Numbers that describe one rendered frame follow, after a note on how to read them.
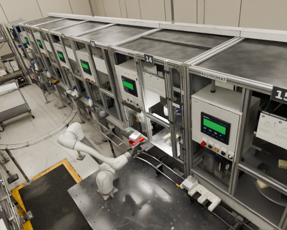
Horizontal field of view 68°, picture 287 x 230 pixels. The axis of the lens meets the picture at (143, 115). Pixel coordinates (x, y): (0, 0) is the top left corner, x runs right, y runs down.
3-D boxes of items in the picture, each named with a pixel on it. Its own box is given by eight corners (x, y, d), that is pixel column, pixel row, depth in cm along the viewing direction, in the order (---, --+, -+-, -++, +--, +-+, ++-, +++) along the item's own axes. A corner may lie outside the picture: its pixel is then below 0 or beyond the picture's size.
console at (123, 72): (120, 100, 266) (112, 65, 241) (138, 91, 280) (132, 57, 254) (141, 112, 238) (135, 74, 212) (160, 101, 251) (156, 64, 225)
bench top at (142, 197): (68, 192, 251) (66, 190, 249) (137, 145, 301) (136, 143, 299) (152, 321, 149) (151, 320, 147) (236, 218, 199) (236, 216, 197)
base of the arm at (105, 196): (106, 203, 227) (105, 200, 224) (96, 191, 242) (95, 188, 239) (120, 193, 235) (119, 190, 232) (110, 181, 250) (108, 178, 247)
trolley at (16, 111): (-1, 133, 500) (-24, 99, 448) (-2, 123, 539) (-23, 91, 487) (35, 118, 533) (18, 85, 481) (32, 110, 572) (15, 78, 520)
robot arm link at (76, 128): (105, 180, 246) (110, 166, 264) (116, 177, 240) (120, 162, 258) (59, 135, 213) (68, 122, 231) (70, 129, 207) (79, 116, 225)
